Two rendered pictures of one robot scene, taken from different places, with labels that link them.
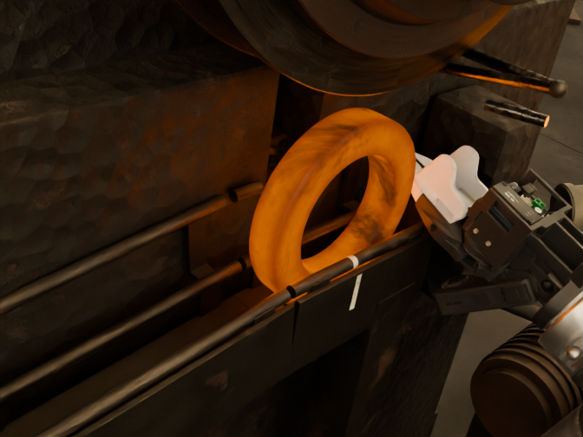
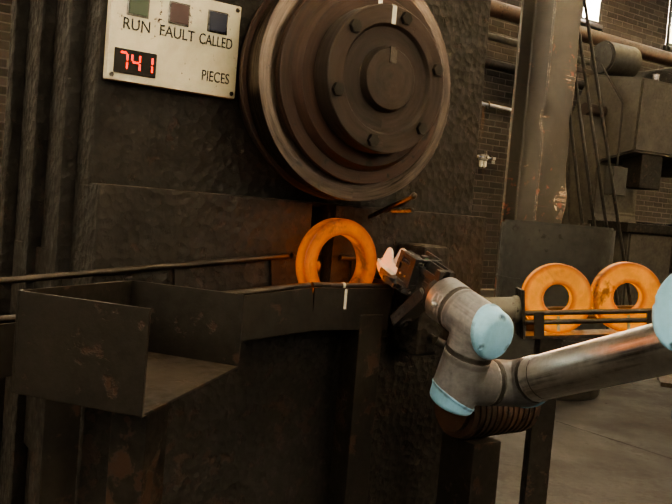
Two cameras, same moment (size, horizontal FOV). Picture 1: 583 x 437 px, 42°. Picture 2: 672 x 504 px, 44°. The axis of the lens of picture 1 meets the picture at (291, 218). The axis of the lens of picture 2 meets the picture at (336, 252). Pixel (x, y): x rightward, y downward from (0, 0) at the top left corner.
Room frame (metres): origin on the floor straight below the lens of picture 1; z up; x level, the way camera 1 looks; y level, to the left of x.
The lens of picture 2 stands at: (-1.07, -0.43, 0.86)
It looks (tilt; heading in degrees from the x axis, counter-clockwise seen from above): 3 degrees down; 13
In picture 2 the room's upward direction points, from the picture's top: 5 degrees clockwise
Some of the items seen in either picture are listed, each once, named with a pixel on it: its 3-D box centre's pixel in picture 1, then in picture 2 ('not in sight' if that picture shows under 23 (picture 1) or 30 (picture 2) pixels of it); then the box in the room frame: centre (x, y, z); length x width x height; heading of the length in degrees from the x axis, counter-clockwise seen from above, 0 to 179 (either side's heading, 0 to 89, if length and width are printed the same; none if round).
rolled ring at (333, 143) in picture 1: (337, 209); (337, 263); (0.58, -0.04, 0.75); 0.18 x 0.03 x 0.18; 140
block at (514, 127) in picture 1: (459, 198); (418, 298); (0.77, -0.19, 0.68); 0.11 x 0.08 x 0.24; 48
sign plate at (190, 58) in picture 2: not in sight; (175, 41); (0.40, 0.27, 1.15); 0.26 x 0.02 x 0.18; 138
